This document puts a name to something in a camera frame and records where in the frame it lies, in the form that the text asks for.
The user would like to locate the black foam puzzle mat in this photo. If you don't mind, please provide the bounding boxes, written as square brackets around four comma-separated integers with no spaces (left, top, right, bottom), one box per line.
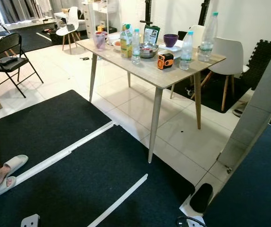
[241,40,271,91]

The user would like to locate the black folding chair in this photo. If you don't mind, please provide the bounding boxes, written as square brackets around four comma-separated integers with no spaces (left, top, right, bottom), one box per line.
[0,32,45,99]

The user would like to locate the black rack post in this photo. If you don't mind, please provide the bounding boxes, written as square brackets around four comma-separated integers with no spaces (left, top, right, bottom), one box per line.
[139,0,155,28]
[197,0,211,26]

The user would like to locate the steel bowl with red food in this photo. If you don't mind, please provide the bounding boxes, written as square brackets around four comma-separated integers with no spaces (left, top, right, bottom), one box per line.
[139,42,159,59]

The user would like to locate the white shelf unit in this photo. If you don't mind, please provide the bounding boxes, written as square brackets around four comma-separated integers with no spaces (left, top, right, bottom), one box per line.
[83,0,119,34]

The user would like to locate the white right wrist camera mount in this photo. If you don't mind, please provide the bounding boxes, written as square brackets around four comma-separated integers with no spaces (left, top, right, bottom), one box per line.
[187,216,209,227]

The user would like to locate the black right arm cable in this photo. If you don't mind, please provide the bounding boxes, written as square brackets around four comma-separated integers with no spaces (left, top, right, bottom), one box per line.
[176,216,202,227]

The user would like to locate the black rounded floor object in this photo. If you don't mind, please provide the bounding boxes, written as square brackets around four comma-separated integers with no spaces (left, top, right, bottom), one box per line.
[189,183,215,214]

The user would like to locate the grey curtains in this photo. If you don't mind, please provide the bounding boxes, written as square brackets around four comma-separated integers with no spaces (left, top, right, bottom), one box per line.
[0,0,56,25]

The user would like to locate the light wooden dining table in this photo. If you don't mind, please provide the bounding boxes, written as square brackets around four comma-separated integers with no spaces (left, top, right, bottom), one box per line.
[76,37,227,164]

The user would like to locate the purple cup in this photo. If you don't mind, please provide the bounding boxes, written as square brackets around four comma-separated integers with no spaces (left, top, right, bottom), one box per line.
[163,33,179,48]

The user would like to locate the short white floor strip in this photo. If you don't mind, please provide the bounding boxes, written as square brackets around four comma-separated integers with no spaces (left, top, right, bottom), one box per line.
[87,173,149,227]

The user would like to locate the clear water bottle teal cap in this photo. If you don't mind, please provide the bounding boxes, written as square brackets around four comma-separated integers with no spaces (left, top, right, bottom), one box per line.
[179,30,195,71]
[130,28,142,66]

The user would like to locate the white slipper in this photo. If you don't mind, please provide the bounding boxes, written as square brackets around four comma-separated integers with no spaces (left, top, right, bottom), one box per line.
[0,175,17,199]
[3,154,29,177]

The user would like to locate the grey slipper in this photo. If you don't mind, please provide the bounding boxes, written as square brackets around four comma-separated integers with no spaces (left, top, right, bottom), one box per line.
[232,100,250,118]

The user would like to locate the tall clear bottle teal cap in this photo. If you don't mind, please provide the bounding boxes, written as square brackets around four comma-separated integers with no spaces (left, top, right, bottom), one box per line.
[197,11,220,63]

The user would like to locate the dark green food pouch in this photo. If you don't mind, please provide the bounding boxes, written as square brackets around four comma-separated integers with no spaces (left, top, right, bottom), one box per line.
[143,25,161,45]

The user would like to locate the grey white shell chair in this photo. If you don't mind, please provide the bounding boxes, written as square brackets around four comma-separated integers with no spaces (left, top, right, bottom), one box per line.
[191,37,250,113]

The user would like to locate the white lidded food container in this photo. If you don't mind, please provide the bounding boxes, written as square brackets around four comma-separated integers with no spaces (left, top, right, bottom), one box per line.
[158,42,186,58]

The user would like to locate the black foam floor mat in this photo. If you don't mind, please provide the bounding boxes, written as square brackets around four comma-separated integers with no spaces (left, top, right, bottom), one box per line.
[170,71,264,114]

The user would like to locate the white shallow bowl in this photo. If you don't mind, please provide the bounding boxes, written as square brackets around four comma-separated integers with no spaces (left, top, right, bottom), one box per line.
[109,39,122,52]

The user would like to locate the long white floor strip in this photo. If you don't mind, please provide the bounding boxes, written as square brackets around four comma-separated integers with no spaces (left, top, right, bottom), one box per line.
[0,121,115,205]

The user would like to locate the green yellow juice carton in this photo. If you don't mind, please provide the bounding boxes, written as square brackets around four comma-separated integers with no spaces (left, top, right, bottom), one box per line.
[119,22,134,59]

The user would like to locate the black floor carpet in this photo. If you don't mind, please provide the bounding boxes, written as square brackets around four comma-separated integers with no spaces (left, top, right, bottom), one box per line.
[0,89,113,183]
[0,125,196,227]

